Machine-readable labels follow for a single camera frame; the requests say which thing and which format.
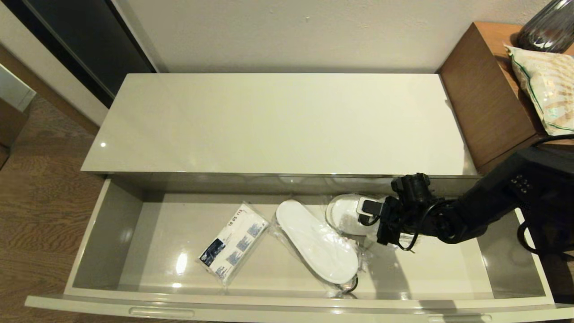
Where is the white furniture panel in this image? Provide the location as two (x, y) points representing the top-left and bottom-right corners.
(0, 64), (36, 113)

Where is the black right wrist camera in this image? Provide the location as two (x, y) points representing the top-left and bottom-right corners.
(356, 197), (386, 226)

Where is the white printed plastic packet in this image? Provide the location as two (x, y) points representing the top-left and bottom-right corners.
(198, 203), (270, 288)

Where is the cream glossy low cabinet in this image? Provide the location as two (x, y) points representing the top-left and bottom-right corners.
(81, 73), (516, 198)

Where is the dark ribbed glass vase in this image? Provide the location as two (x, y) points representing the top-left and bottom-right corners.
(515, 0), (574, 53)

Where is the white slippers plastic wrap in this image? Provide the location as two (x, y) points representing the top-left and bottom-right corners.
(325, 192), (418, 250)

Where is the patterned snack bag green trim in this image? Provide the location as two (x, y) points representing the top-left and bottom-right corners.
(502, 44), (574, 136)

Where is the brown wooden side table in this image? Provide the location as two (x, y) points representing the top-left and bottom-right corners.
(436, 22), (574, 181)

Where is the white slippers flat in plastic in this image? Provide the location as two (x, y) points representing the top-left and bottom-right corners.
(268, 198), (371, 299)

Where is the dark glass door panel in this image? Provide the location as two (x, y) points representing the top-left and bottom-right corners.
(0, 0), (157, 109)

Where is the cream glossy wide drawer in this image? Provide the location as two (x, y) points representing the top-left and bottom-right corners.
(25, 175), (574, 323)

